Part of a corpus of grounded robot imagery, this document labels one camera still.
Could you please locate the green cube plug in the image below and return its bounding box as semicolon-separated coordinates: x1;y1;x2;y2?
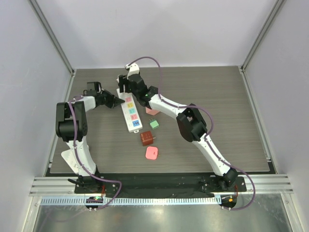
149;119;159;130

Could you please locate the white power strip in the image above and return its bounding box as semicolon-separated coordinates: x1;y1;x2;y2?
116;88;143;133

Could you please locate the pink cube socket adapter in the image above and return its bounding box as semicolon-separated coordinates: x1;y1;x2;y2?
145;107;160;116

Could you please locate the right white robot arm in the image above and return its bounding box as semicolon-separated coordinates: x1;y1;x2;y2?
117;74;238;191

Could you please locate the dark red cube plug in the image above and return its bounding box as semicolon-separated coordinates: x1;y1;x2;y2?
140;131;155;146

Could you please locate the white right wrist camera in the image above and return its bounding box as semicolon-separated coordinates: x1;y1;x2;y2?
125;62;140;78

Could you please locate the aluminium frame rail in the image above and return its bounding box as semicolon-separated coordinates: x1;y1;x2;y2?
29;174;294;196

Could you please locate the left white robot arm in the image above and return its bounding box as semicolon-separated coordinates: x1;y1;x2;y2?
56;90;125;193

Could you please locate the white slotted cable duct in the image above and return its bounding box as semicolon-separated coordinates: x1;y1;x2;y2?
41;195;221;206

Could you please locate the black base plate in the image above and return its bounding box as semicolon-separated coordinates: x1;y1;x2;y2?
68;173;247;199

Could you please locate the pink plug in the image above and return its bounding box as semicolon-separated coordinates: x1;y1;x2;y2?
145;146;159;160

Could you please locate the black cube plug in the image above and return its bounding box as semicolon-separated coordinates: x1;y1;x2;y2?
118;75;128;93

